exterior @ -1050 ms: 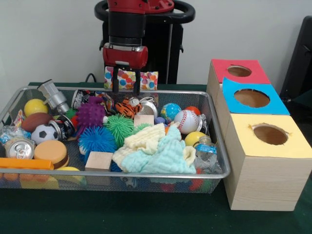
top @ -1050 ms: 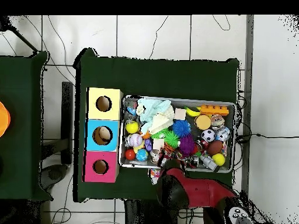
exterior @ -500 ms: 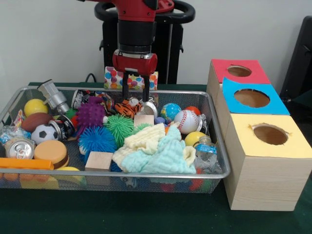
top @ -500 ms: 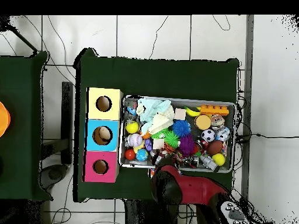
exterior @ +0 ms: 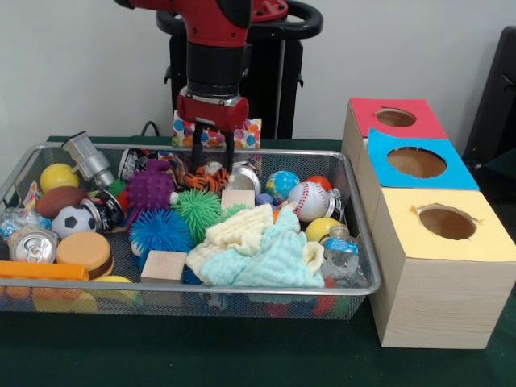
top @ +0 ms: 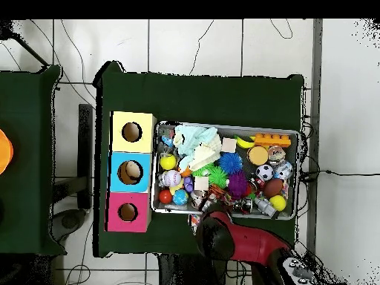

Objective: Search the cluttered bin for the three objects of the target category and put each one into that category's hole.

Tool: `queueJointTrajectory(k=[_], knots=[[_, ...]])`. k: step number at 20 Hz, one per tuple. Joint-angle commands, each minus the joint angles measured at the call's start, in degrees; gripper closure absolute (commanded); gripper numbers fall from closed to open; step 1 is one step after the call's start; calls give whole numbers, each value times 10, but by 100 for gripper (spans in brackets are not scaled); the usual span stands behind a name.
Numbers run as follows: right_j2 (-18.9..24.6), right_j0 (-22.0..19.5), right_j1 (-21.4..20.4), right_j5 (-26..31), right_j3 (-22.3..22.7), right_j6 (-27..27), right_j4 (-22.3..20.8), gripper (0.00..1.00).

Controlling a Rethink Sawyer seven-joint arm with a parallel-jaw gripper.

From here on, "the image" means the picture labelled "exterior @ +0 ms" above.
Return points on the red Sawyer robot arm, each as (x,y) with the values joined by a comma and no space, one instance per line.
(217,48)

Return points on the orange toy brick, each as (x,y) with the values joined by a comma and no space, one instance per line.
(40,271)

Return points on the black upright panel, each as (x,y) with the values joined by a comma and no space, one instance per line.
(496,101)

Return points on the dark green table cloth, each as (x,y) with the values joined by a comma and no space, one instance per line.
(201,354)

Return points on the white baseball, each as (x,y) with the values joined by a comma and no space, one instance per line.
(308,201)

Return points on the teal muslin cloth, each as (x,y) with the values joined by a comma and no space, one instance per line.
(266,262)

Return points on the wooden three-hole box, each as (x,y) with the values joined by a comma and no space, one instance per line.
(435,298)

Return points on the yellow ball with black band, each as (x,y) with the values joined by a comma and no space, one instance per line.
(320,230)

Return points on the pale yellow muslin cloth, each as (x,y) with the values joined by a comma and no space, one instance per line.
(238,231)

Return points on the purple knobbly toy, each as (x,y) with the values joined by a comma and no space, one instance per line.
(151,187)

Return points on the dark green side-table cloth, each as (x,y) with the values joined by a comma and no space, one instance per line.
(504,173)

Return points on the blue spiky ball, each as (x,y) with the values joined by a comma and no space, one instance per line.
(161,231)

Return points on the plain yellow ball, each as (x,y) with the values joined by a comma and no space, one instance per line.
(58,177)

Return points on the orange foam disc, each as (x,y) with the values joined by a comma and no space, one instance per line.
(84,250)

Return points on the shallow mesh bin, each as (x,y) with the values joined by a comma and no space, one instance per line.
(242,310)

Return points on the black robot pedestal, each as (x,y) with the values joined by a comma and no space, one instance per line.
(282,80)

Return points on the orange striped tiger plush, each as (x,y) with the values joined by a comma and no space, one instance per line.
(209,180)

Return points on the brown toy football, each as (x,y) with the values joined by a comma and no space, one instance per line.
(60,201)

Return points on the green spiky ball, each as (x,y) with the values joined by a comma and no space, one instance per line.
(231,209)
(197,211)

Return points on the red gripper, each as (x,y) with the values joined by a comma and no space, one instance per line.
(213,113)

